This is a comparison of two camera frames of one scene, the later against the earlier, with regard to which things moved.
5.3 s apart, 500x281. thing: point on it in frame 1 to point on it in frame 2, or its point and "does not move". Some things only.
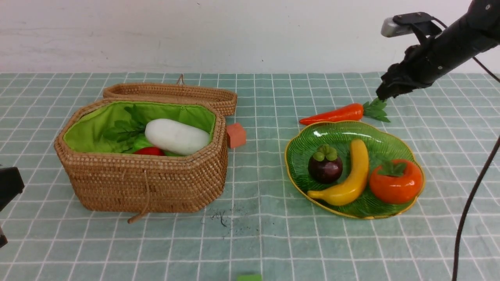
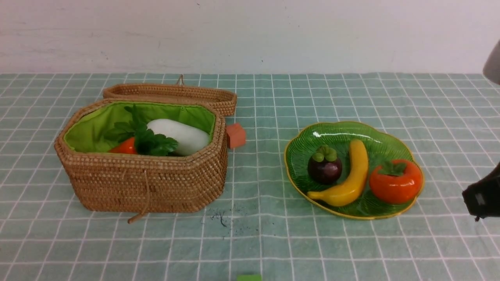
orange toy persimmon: x=397 y=182 does not move
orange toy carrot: x=375 y=108 to x=127 y=146
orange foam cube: x=236 y=135 does not move
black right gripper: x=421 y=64 to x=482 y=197
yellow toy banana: x=347 y=192 does not move
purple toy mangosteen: x=324 y=166 does not move
